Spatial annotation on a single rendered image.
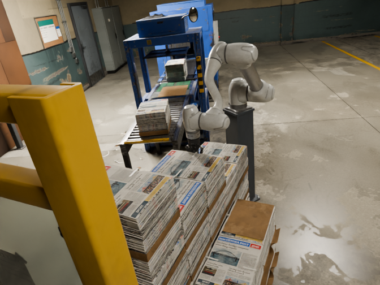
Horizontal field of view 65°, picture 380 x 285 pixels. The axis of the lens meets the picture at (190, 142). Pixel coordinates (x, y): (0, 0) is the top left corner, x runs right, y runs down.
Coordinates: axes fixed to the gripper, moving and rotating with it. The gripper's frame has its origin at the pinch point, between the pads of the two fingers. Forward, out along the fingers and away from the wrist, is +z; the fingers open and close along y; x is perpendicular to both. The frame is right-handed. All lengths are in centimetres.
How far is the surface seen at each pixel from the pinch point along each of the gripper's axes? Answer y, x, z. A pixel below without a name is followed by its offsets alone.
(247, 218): 34.2, -3.4, 35.4
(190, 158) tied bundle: 1.4, -9.9, -10.4
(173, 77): -145, 242, 15
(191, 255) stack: 20, -57, 18
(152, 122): -72, 62, 3
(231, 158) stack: 12.6, 33.3, 13.3
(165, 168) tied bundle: -8.3, -24.6, -10.8
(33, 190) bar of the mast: 23, -119, -71
